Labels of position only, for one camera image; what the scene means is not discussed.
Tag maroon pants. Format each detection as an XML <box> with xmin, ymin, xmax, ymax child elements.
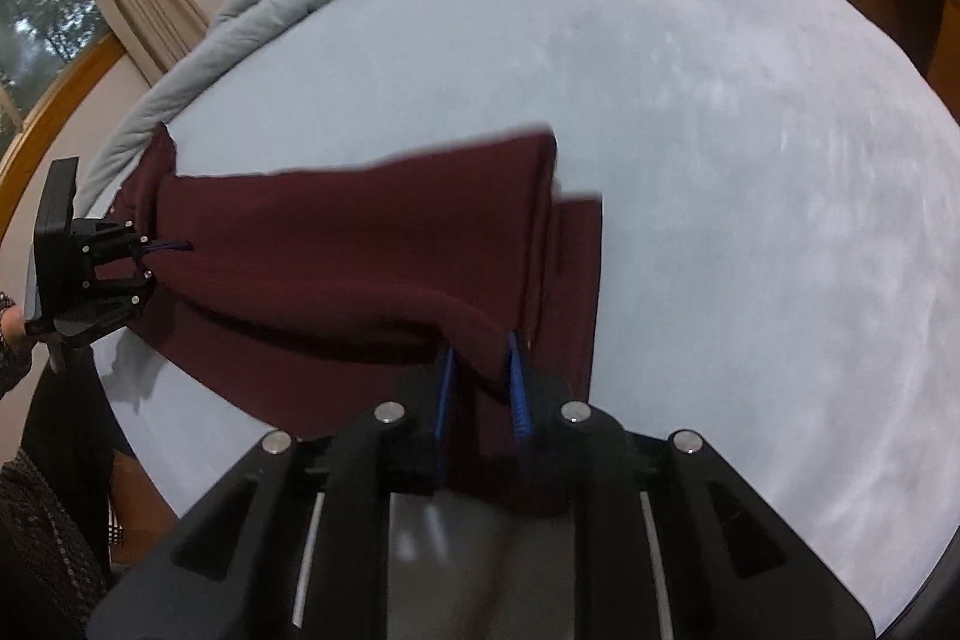
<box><xmin>110</xmin><ymin>130</ymin><xmax>602</xmax><ymax>453</ymax></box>

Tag checkered sleeve left forearm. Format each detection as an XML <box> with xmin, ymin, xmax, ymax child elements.
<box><xmin>0</xmin><ymin>289</ymin><xmax>114</xmax><ymax>640</ymax></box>

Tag person's left hand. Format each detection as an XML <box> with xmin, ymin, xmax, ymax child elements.
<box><xmin>2</xmin><ymin>304</ymin><xmax>36</xmax><ymax>354</ymax></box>

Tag wooden framed window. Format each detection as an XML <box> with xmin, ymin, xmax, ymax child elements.
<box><xmin>2</xmin><ymin>0</ymin><xmax>125</xmax><ymax>227</ymax></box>

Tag white bed sheet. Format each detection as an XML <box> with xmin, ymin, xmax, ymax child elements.
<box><xmin>91</xmin><ymin>0</ymin><xmax>960</xmax><ymax>637</ymax></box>

